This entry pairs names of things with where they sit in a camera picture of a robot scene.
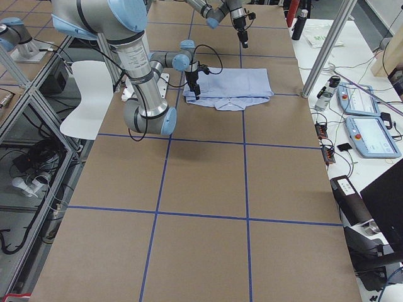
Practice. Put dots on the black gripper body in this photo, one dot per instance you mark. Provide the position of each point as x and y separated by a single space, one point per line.
240 24
191 77

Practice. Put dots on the light blue striped shirt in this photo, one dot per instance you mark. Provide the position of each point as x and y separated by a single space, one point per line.
231 89

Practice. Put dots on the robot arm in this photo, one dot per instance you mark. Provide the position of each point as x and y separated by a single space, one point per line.
234 8
123 24

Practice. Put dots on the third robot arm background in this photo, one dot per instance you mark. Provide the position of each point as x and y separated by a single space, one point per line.
16 39

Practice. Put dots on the black thermos bottle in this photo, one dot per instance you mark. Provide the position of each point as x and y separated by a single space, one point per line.
299 24

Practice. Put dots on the white plastic chair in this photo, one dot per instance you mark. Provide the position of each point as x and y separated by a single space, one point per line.
96 89

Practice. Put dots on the clear water bottle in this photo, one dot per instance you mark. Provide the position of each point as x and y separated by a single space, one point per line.
326 93

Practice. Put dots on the upper teach pendant tablet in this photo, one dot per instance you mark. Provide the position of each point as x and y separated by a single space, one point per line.
354 101

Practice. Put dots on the teach pendant tablet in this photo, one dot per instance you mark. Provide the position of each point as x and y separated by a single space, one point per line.
371 138
354 101

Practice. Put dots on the lower teach pendant tablet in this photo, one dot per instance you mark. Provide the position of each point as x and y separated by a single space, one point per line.
371 138

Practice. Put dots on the black monitor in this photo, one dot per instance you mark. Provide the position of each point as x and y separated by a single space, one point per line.
383 199

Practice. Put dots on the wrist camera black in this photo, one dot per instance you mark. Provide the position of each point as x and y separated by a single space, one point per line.
251 15
204 68

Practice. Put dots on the aluminium frame post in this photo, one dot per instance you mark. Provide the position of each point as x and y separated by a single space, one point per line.
336 28

